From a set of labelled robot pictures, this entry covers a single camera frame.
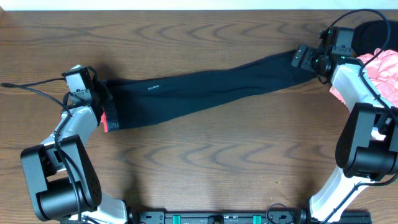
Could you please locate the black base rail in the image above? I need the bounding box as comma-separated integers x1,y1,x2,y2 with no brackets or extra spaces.
130,203,373,224

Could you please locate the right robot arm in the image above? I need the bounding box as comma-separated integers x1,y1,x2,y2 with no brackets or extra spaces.
292,26,397,223

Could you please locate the pink garment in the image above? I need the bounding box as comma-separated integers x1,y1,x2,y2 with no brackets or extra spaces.
329,47,398,108

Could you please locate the black garment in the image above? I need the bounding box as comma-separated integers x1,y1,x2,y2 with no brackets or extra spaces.
351,21,398,55

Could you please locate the black leggings red waistband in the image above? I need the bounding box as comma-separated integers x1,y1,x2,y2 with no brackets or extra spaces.
101,51,314,132

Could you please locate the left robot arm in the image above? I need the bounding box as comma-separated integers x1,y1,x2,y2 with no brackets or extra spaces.
21,65,129,223

